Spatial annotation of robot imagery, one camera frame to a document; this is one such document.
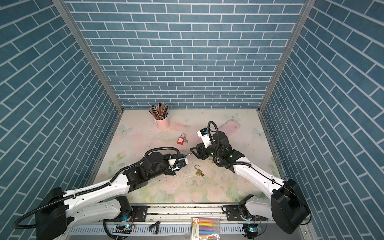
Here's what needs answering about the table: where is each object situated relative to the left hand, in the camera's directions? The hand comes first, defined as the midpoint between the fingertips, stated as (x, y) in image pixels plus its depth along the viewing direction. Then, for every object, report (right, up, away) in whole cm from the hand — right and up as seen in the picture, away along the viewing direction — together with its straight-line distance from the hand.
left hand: (183, 157), depth 76 cm
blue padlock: (0, +1, -3) cm, 4 cm away
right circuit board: (+33, -34, -6) cm, 48 cm away
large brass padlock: (+8, -12, +11) cm, 18 cm away
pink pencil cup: (-17, +16, +28) cm, 37 cm away
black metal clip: (-12, -31, -6) cm, 34 cm away
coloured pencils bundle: (-20, +26, +28) cm, 43 cm away
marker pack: (+11, -32, -7) cm, 35 cm away
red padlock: (-4, +6, +25) cm, 26 cm away
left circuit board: (-29, -34, -4) cm, 45 cm away
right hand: (+5, +5, +2) cm, 7 cm away
